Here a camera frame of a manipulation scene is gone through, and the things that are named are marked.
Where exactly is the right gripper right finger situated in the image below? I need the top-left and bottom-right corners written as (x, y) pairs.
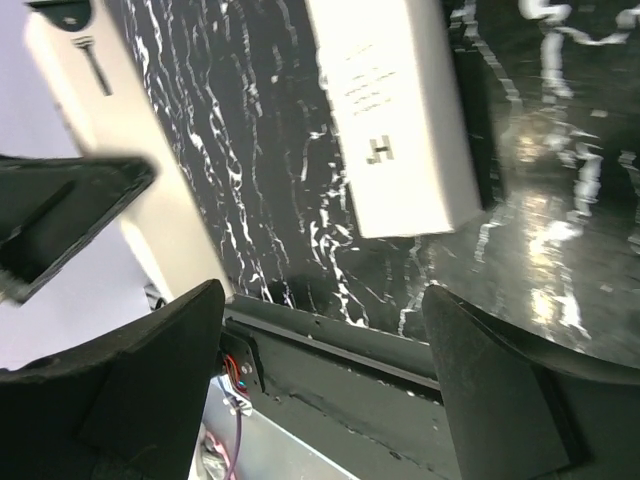
top-left (422, 285), bottom-right (639, 479)

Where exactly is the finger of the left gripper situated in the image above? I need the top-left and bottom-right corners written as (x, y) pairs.
top-left (1, 155), bottom-right (156, 304)

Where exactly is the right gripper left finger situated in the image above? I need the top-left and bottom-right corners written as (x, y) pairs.
top-left (1, 280), bottom-right (225, 479)

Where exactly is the white Harry's box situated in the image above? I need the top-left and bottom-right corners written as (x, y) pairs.
top-left (25, 1), bottom-right (233, 300)

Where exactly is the white H logo box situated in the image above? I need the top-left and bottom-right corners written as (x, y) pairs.
top-left (306, 0), bottom-right (482, 238)

